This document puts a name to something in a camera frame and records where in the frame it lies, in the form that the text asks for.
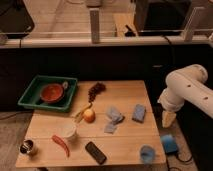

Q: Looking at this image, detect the orange apple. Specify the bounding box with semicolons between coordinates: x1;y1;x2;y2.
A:
83;109;95;123

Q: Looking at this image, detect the green plastic tray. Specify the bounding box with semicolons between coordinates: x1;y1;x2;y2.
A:
18;75;78;112

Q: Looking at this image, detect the black remote control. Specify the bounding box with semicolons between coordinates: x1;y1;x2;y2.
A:
85;142;107;165

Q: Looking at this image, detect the blue tape roll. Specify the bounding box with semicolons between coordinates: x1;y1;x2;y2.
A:
161;134;179;154

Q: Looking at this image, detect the yellow banana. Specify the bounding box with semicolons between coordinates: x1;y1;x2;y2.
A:
73;103;92;123

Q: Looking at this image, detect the red bowl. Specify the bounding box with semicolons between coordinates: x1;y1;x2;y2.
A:
40;83;64;104

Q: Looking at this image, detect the blue plastic cup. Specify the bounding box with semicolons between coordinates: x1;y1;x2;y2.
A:
139;145;156;164

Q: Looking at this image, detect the small white cup in tray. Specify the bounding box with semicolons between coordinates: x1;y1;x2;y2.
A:
62;81;69;90

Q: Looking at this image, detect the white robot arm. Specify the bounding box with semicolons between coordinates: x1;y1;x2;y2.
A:
158;64;213;128

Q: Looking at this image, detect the dark grape bunch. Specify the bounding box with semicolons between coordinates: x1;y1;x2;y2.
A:
88;82;106;103

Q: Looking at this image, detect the light blue towel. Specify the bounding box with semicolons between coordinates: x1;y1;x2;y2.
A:
104;106;125;134

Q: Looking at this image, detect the metal cup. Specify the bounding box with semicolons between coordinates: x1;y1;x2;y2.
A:
19;139;37;156

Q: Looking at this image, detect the red chili pepper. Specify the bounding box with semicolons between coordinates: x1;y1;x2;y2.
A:
51;135;70;157

